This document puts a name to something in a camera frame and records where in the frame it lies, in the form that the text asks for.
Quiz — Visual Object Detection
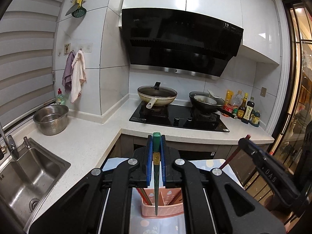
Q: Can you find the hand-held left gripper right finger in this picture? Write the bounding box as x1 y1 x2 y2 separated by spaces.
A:
160 135 286 234

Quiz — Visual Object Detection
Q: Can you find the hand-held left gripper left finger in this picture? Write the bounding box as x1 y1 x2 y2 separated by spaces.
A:
28 135 154 234

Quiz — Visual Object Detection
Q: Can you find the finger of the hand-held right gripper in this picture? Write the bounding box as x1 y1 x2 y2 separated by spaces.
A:
253 144 294 177
238 138 301 201

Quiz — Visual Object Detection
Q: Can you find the green chopstick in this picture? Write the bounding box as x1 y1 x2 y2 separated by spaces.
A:
152 132 161 216

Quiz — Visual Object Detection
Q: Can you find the red chopstick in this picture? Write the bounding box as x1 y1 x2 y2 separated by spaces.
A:
139 188 152 205
219 134 251 170

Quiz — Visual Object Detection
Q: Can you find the pink plastic utensil holder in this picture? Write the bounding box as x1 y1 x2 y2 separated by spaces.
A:
141 188 185 219

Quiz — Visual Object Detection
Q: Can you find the small dark condiment bottle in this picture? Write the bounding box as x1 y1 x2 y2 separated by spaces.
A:
251 111 261 127

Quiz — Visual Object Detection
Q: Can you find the dark base cabinet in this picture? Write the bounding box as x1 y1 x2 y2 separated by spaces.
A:
119 134 245 162

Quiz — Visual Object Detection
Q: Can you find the dark soy sauce bottle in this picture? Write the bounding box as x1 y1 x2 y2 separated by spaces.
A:
241 97 255 124

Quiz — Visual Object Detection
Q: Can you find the brown sauce bottle yellow cap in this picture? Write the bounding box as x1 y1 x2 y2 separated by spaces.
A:
237 93 249 120

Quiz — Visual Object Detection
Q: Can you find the black gas cooktop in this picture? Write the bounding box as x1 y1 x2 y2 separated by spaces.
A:
129 101 230 133

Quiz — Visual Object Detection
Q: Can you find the red seasoning tub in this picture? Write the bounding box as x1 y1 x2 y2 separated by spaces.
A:
223 103 238 116

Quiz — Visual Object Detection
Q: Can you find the cream wok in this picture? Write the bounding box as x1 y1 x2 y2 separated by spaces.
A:
137 91 178 109

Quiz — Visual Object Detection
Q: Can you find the yellow seasoning packet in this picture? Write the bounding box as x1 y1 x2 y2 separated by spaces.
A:
224 90 234 105

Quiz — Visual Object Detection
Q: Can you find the black wok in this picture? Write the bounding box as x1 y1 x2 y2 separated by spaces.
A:
189 95 238 120

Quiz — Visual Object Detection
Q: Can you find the glass lid of cream wok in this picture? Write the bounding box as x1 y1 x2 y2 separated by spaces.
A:
138 82 177 98

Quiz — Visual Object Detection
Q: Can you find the glass sliding door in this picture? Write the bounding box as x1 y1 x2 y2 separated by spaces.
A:
273 0 312 226

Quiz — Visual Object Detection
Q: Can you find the stainless steel bowl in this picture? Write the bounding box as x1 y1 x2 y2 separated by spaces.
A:
33 104 70 136

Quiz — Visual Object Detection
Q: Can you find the green dish soap bottle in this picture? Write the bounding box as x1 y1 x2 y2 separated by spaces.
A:
56 88 67 105

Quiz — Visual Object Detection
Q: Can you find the white hanging towel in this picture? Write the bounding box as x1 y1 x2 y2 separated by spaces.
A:
71 50 87 104

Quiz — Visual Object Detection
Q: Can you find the stainless steel sink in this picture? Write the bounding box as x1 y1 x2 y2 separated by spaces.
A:
0 138 71 229

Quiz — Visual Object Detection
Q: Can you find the purple hanging cloth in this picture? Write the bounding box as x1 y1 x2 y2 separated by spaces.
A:
62 51 75 94

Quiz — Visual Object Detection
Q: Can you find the black range hood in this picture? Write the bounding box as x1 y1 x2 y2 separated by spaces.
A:
119 8 244 80

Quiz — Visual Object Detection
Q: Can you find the chrome kitchen faucet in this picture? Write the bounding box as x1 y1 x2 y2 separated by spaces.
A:
0 123 20 162

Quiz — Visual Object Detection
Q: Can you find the striped window blind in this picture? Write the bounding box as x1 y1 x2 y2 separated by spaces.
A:
0 0 62 128

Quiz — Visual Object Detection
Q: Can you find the green slotted ladle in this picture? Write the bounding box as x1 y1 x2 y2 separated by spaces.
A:
71 0 87 18

